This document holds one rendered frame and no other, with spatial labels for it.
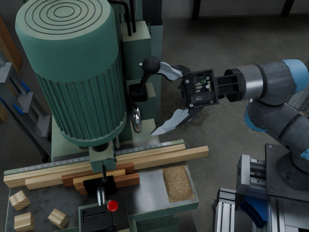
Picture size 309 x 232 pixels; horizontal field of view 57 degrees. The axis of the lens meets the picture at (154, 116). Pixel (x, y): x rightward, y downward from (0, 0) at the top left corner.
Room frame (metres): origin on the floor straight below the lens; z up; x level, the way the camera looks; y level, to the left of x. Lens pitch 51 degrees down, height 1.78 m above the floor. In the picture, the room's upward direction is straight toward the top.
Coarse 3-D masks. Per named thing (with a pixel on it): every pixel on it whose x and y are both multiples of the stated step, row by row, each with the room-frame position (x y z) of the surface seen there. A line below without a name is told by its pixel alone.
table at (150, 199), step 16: (144, 176) 0.45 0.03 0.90; (160, 176) 0.45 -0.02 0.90; (16, 192) 0.39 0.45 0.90; (32, 192) 0.39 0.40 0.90; (48, 192) 0.39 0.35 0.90; (64, 192) 0.39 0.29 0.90; (112, 192) 0.39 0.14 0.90; (128, 192) 0.39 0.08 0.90; (144, 192) 0.39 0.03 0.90; (160, 192) 0.39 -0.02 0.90; (32, 208) 0.34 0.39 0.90; (48, 208) 0.34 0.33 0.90; (64, 208) 0.34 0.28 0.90; (128, 208) 0.34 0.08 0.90; (144, 208) 0.34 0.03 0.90; (160, 208) 0.34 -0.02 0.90; (176, 208) 0.34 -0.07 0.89; (192, 208) 0.35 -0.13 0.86; (48, 224) 0.29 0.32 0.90
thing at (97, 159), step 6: (90, 150) 0.44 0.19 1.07; (108, 150) 0.44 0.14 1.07; (90, 156) 0.42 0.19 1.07; (96, 156) 0.42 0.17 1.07; (102, 156) 0.42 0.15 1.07; (108, 156) 0.42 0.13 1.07; (114, 156) 0.43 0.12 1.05; (90, 162) 0.41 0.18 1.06; (96, 162) 0.41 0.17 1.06; (102, 162) 0.41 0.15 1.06; (108, 162) 0.42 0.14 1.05; (114, 162) 0.42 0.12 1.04; (96, 168) 0.41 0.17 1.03; (108, 168) 0.41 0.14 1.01; (114, 168) 0.42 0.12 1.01
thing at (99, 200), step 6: (84, 180) 0.39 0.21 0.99; (90, 180) 0.38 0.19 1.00; (96, 180) 0.38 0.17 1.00; (84, 186) 0.37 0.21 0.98; (90, 186) 0.37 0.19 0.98; (96, 186) 0.38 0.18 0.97; (102, 186) 0.38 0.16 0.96; (108, 186) 0.39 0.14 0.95; (114, 186) 0.39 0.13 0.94; (90, 192) 0.37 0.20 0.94; (96, 192) 0.38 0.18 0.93; (102, 192) 0.36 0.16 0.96; (108, 192) 0.38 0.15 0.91; (102, 198) 0.34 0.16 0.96; (102, 204) 0.32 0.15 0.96
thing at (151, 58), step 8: (152, 56) 0.42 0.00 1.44; (144, 64) 0.40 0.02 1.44; (152, 64) 0.40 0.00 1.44; (144, 72) 0.44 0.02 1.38; (152, 72) 0.39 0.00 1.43; (144, 80) 0.47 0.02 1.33; (136, 88) 0.62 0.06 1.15; (144, 88) 0.62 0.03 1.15; (136, 96) 0.60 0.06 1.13; (144, 96) 0.60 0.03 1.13
